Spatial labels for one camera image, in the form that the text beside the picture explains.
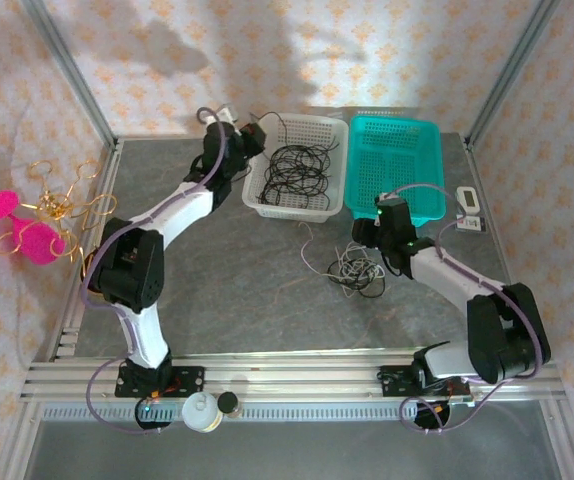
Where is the black round gold-rimmed base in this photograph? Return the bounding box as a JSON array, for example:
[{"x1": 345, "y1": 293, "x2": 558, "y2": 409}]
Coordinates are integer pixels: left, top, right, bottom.
[{"x1": 79, "y1": 244, "x2": 106, "y2": 289}]

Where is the white cable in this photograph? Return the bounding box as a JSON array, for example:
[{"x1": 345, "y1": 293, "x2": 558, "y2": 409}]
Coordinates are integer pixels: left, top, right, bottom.
[{"x1": 327, "y1": 240, "x2": 387, "y2": 289}]

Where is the white digital timer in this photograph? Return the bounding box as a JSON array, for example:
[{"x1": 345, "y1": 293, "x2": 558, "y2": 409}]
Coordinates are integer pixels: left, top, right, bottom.
[{"x1": 455, "y1": 185, "x2": 479, "y2": 215}]

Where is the thin cream cable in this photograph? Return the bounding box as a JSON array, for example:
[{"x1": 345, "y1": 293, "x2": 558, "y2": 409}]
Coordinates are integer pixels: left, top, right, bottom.
[{"x1": 300, "y1": 222, "x2": 341, "y2": 279}]

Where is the white plastic basket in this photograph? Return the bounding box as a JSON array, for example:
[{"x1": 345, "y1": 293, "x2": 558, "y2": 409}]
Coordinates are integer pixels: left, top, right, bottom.
[{"x1": 241, "y1": 113, "x2": 350, "y2": 224}]

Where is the aluminium frame post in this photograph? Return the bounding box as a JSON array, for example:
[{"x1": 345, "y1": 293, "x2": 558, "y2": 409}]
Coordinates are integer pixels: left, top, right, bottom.
[
  {"x1": 19, "y1": 0, "x2": 121, "y2": 151},
  {"x1": 464, "y1": 0, "x2": 563, "y2": 149}
]

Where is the grey slotted cable duct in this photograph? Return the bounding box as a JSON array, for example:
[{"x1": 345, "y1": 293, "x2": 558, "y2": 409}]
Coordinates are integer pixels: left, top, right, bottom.
[{"x1": 40, "y1": 402, "x2": 473, "y2": 422}]

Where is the teal plastic basket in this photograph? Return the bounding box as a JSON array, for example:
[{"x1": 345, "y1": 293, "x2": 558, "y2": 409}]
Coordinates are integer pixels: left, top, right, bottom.
[{"x1": 342, "y1": 116, "x2": 443, "y2": 224}]

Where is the pink goblet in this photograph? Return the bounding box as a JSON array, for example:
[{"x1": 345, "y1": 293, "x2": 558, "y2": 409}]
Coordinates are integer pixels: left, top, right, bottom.
[{"x1": 0, "y1": 191, "x2": 67, "y2": 266}]

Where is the gold wire ornament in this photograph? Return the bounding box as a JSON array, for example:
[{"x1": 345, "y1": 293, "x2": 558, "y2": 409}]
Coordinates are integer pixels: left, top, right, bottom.
[{"x1": 0, "y1": 159, "x2": 119, "y2": 266}]

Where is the black and white card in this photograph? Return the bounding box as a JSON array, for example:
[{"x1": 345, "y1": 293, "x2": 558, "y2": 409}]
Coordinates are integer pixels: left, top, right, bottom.
[{"x1": 454, "y1": 213, "x2": 487, "y2": 234}]

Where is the black cable pile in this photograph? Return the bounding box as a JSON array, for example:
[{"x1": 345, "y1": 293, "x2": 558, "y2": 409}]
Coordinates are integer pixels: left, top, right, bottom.
[{"x1": 247, "y1": 112, "x2": 342, "y2": 210}]

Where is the white round container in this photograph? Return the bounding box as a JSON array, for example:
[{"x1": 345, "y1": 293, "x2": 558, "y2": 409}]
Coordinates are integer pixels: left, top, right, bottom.
[{"x1": 181, "y1": 391, "x2": 223, "y2": 434}]

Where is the black round knob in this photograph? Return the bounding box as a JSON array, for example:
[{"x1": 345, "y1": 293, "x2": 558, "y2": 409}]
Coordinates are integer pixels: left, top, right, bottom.
[{"x1": 216, "y1": 392, "x2": 241, "y2": 416}]

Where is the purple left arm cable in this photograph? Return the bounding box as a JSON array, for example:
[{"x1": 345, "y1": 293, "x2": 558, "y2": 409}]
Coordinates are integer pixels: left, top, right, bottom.
[{"x1": 80, "y1": 105, "x2": 231, "y2": 436}]

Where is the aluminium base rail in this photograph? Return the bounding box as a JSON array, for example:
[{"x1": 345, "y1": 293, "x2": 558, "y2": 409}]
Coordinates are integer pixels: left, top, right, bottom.
[{"x1": 19, "y1": 344, "x2": 566, "y2": 401}]

